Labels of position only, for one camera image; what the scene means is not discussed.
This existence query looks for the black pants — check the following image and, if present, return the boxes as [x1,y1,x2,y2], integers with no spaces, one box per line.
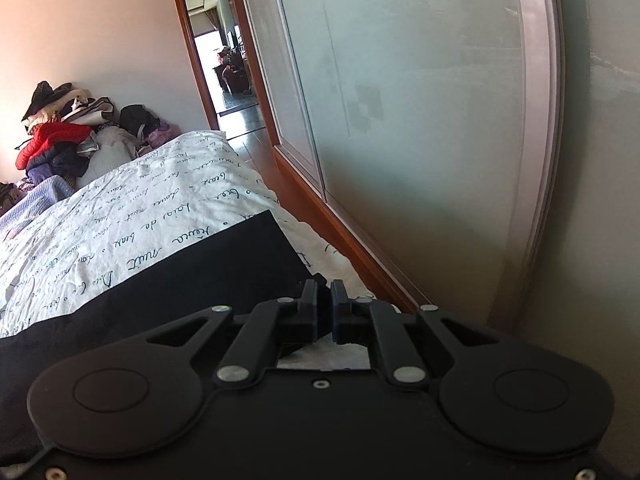
[0,210,328,466]

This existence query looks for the frosted sliding-door wardrobe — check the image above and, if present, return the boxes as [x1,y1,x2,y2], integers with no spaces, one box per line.
[234,0,640,333]

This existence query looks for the white script-printed quilt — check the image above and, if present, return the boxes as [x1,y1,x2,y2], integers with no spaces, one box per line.
[0,130,391,372]

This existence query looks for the dark patterned cloth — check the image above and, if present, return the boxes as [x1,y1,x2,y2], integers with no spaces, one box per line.
[0,182,27,207]

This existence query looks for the grey fabric bundle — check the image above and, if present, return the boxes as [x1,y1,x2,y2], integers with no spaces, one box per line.
[75,126,142,190]

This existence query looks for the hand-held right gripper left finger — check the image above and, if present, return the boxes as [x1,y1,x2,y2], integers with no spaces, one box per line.
[145,279,319,388]

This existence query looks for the navy puffer jacket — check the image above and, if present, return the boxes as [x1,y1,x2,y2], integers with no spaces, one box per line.
[25,142,92,187]

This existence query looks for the blue knitted blanket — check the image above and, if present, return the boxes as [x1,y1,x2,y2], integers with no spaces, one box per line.
[0,176,76,222]

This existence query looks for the black bag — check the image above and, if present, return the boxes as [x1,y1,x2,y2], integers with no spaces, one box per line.
[119,104,161,137]

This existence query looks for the wooden door frame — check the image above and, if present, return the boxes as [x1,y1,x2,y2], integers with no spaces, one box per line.
[167,0,282,147]

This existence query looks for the purple cloth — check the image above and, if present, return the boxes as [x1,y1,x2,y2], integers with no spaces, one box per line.
[145,122,182,147]

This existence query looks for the red puffer jacket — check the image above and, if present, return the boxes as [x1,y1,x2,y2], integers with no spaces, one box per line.
[15,122,94,169]

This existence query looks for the pile of mixed clothes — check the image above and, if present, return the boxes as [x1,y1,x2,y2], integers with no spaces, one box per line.
[21,81,117,130]

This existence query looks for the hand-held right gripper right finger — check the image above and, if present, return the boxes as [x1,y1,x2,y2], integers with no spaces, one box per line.
[330,280,502,389]

